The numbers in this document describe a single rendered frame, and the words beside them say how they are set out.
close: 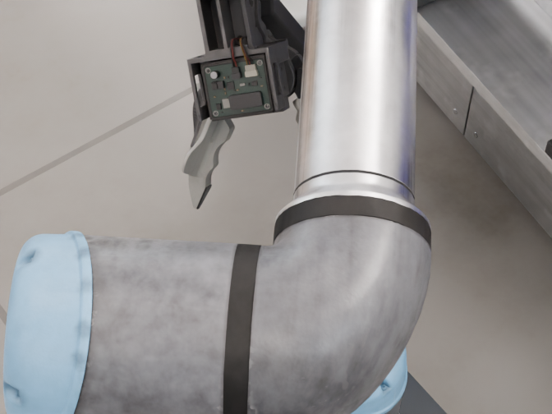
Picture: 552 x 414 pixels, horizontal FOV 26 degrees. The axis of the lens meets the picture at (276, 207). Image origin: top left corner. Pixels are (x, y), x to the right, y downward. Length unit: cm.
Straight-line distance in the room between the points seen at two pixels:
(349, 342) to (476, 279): 170
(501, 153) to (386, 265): 167
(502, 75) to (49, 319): 91
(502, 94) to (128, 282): 86
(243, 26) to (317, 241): 35
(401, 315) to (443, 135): 189
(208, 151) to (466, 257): 137
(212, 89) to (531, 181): 137
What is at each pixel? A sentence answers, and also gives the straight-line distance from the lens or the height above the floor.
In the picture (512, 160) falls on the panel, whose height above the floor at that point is 17.
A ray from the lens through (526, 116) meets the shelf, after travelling 144.
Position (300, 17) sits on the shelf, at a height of 80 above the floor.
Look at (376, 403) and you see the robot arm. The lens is 107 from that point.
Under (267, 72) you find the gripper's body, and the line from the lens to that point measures 97.
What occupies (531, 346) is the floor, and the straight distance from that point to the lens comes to 229.
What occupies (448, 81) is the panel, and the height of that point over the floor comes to 18.
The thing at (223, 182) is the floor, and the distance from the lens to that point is 246.
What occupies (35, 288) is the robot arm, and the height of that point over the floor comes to 139.
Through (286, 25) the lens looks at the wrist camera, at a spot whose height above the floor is 120.
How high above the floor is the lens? 194
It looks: 53 degrees down
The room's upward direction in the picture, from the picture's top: straight up
